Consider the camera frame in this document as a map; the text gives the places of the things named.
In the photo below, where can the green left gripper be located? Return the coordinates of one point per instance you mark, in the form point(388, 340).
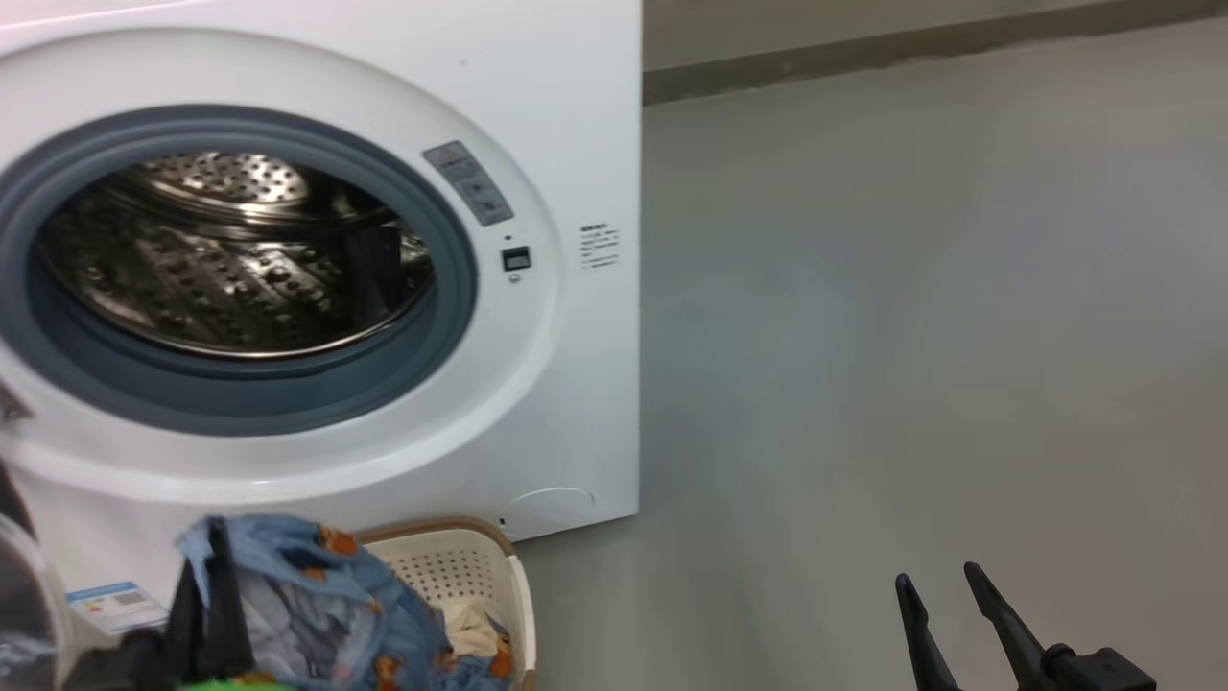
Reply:
point(235, 685)

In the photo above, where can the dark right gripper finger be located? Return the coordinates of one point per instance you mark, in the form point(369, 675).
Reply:
point(926, 643)
point(1007, 633)

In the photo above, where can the blue bear-print garment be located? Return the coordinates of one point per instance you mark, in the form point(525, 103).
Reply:
point(326, 605)

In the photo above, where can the black round glass washer door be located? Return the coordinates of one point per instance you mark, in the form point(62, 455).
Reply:
point(24, 595)

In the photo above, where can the cream white cloth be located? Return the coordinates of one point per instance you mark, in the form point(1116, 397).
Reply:
point(472, 626)

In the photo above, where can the cream perforated laundry basket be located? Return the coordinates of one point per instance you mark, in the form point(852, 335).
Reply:
point(451, 566)

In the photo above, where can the grey rubber door gasket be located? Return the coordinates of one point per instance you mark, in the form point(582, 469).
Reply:
point(451, 317)

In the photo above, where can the white front-load washing machine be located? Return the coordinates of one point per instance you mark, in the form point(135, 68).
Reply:
point(576, 384)

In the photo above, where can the black door latch socket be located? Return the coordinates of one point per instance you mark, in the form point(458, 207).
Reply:
point(516, 259)

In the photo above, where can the blue white energy label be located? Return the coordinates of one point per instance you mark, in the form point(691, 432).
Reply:
point(120, 605)

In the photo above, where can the steel perforated washer drum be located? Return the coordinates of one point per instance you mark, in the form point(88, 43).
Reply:
point(230, 278)

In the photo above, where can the grey warning sticker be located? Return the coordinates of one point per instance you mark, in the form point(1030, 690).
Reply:
point(470, 182)

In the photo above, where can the small printed text label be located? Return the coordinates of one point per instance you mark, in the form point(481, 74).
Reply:
point(599, 246)

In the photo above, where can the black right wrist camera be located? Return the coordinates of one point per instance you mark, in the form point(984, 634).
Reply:
point(1103, 672)

